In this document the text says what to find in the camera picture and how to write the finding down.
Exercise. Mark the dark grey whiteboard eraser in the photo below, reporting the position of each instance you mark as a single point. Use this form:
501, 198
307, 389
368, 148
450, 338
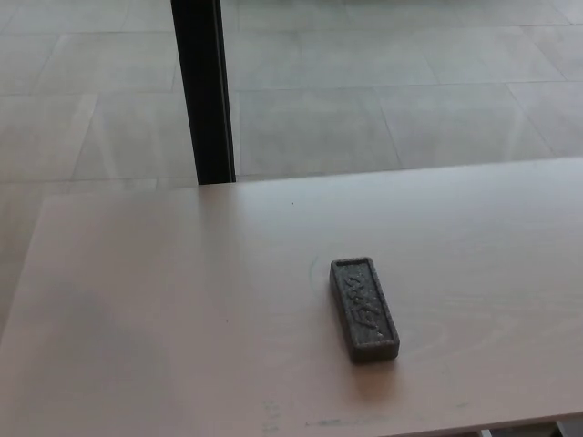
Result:
364, 311

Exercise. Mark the black metal window post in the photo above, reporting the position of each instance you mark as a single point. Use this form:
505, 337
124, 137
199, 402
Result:
203, 91

